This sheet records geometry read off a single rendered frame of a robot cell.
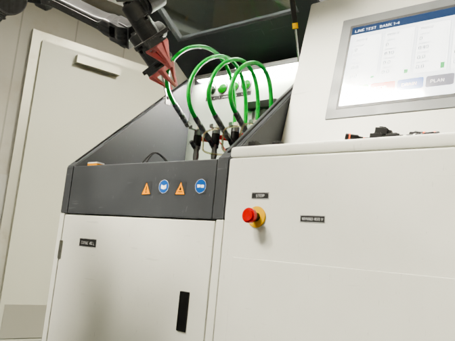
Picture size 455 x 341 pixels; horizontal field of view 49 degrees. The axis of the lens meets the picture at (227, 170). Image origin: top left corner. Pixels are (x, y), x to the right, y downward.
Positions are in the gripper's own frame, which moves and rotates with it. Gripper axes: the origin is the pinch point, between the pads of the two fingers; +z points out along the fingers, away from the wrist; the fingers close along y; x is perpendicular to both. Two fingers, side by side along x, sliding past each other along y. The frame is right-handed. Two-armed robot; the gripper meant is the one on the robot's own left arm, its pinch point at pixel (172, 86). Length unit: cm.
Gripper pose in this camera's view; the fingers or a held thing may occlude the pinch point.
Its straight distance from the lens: 167.3
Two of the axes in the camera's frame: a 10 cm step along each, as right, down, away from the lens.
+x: -5.2, 5.3, -6.8
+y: -6.5, 2.8, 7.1
